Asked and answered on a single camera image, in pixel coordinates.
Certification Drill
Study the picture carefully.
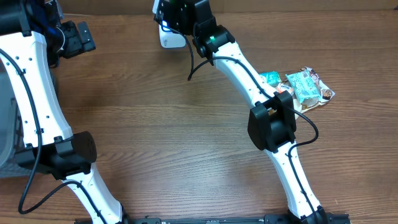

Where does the teal tissue pack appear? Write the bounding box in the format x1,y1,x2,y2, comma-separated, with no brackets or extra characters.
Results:
259,71,282,87

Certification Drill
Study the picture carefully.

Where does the long teal wipes pack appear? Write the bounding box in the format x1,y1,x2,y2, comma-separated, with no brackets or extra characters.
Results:
286,70,321,103

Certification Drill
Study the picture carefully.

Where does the brown white snack bag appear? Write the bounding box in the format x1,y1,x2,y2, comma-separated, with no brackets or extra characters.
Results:
295,67,335,113

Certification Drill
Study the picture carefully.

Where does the orange tissue pack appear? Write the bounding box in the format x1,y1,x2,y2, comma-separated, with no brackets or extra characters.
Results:
276,83,294,95

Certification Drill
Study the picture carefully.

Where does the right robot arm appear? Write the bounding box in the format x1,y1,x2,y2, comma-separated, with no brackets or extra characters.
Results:
153,0,330,223

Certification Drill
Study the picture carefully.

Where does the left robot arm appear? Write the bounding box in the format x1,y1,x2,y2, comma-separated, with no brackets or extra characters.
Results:
1,0,129,223

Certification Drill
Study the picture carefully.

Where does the white barcode scanner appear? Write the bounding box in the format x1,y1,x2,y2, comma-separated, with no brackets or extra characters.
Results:
152,0,187,49

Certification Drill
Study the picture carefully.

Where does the grey plastic mesh basket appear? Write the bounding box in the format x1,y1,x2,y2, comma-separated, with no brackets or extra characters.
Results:
1,63,30,178

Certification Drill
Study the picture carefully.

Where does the right black cable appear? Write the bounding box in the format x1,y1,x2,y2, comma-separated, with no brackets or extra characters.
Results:
154,18,320,224

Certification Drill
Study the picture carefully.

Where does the black cable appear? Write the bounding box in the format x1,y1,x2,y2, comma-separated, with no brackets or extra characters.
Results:
154,18,320,224
0,48,108,224

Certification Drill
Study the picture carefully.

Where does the left black cable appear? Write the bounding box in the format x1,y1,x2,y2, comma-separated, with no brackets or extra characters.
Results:
0,48,108,224

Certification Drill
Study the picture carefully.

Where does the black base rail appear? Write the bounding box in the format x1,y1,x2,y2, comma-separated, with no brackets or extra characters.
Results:
74,213,351,224

